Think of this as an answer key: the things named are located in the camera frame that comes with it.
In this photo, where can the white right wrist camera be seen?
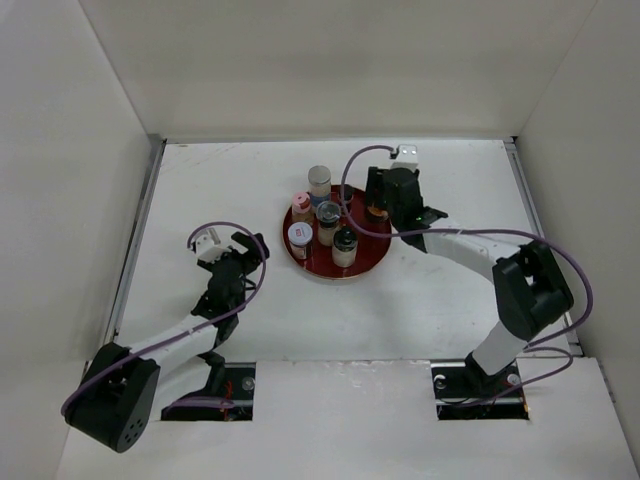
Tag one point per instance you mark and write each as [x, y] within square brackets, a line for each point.
[404, 156]

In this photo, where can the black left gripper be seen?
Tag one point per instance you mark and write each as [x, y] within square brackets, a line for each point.
[249, 244]

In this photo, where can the pink lid spice shaker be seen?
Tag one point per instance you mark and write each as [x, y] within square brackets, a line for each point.
[301, 209]

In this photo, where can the blue label silver lid jar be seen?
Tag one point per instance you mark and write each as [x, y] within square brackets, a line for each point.
[319, 179]

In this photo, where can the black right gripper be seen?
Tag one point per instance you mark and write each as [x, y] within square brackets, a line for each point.
[376, 181]

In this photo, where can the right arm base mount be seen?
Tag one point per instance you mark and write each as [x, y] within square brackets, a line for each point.
[457, 399]

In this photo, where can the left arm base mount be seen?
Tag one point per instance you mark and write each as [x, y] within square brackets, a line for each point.
[227, 396]

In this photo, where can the small black cap pepper bottle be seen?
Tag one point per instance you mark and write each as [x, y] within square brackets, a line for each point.
[345, 195]

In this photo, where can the aluminium table edge rail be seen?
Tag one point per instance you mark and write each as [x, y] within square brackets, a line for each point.
[116, 313]

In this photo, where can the white lid red label jar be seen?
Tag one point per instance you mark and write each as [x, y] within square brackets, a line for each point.
[300, 239]

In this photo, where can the black cap white powder bottle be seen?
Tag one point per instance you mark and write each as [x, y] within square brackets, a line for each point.
[344, 249]

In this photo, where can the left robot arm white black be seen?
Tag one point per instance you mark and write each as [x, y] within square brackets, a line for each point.
[178, 370]

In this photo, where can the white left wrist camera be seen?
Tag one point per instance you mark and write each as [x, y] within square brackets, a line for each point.
[207, 246]

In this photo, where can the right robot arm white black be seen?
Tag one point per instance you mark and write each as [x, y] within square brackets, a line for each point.
[530, 290]

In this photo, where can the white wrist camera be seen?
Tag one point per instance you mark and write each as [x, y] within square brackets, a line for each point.
[404, 156]
[207, 246]

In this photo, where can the red round tray gold emblem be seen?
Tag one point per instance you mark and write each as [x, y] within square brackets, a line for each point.
[370, 250]

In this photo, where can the grey lid white powder jar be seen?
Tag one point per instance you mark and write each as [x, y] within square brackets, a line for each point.
[328, 215]

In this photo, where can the red lid dark sauce jar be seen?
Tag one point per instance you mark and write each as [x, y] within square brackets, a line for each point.
[377, 213]

